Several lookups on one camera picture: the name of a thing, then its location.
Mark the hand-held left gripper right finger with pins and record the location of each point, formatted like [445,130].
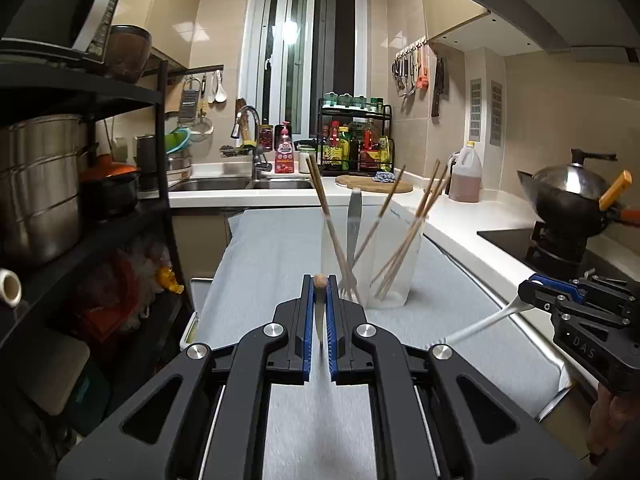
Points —
[334,355]

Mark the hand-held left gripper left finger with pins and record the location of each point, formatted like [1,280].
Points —
[309,340]

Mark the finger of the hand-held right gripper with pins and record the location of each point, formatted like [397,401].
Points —
[552,284]
[545,300]

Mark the wooden chopstick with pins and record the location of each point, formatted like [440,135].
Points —
[325,210]
[320,281]
[407,227]
[331,212]
[382,205]
[420,217]
[415,210]
[417,232]

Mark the white ceramic spoon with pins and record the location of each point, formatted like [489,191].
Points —
[480,325]

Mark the clear plastic cup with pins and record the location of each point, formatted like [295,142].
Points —
[395,280]

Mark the person's right hand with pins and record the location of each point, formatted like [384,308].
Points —
[610,425]

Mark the black burner grate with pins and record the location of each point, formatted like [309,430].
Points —
[555,247]

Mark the black gas stove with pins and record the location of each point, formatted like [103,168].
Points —
[505,240]

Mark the black wok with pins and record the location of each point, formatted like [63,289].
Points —
[560,210]

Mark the grey table mat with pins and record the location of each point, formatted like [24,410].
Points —
[280,250]

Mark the steel wok lid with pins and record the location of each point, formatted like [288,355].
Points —
[570,175]

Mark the plastic oil jug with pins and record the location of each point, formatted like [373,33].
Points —
[465,180]

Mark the yellow plastic bag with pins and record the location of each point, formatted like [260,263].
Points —
[170,280]

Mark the round wooden cutting board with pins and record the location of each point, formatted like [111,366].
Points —
[365,185]

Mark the steel kitchen sink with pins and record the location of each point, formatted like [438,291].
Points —
[240,184]

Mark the blue cloth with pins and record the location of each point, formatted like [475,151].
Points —
[384,177]

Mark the white cup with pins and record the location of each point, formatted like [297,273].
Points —
[305,160]

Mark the red dish soap bottle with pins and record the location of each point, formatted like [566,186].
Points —
[285,152]

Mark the row of sauce bottles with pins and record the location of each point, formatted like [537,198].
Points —
[350,147]

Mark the red plastic bag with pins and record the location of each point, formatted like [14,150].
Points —
[110,300]

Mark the sink sponge holder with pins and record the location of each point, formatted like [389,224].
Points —
[237,150]

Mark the dark red jar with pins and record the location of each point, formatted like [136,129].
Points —
[266,137]

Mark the hanging cleaver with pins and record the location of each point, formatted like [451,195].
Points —
[438,85]

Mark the chrome faucet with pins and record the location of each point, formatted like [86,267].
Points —
[252,115]

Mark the black spice rack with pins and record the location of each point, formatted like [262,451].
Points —
[350,110]

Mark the green plastic basin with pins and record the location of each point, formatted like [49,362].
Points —
[177,140]

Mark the hanging strainer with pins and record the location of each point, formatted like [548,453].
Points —
[202,125]

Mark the row of green-lid spice jars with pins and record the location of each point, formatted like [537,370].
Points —
[352,100]

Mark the black pot with orange lid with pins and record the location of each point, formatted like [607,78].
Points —
[110,185]

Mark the row of hanging kitchen tools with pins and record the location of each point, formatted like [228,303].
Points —
[410,67]

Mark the white hanging spoon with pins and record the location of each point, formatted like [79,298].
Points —
[213,90]
[221,91]

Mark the hanging metal grater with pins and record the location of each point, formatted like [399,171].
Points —
[187,105]

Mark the range hood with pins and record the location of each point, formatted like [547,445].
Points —
[550,5]

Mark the white-framed window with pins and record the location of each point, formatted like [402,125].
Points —
[300,60]

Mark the white roll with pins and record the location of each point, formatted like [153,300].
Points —
[9,287]

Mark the steel stockpot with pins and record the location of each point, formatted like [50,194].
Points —
[40,185]

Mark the brown bowl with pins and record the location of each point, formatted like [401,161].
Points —
[127,52]

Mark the black shelf rack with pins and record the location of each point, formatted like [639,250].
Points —
[75,92]

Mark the microwave oven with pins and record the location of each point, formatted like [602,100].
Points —
[40,5]

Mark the wall vent grille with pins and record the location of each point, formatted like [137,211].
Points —
[496,112]
[475,110]

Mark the wall cabinet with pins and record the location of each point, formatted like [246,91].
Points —
[480,35]

